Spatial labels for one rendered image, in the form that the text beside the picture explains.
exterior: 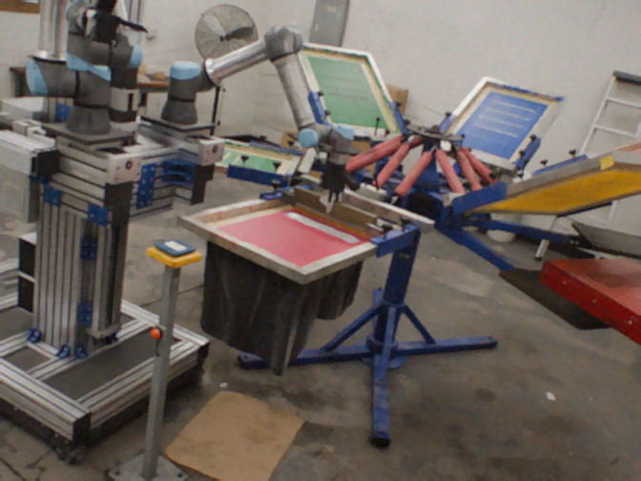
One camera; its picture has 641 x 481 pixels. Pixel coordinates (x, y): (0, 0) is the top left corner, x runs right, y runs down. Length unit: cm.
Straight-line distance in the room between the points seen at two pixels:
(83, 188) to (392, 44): 528
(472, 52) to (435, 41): 42
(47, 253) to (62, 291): 17
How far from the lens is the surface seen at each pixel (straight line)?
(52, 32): 227
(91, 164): 234
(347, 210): 266
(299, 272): 211
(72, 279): 281
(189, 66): 270
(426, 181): 336
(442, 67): 696
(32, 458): 281
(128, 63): 208
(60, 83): 228
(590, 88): 651
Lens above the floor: 181
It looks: 20 degrees down
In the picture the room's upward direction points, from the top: 11 degrees clockwise
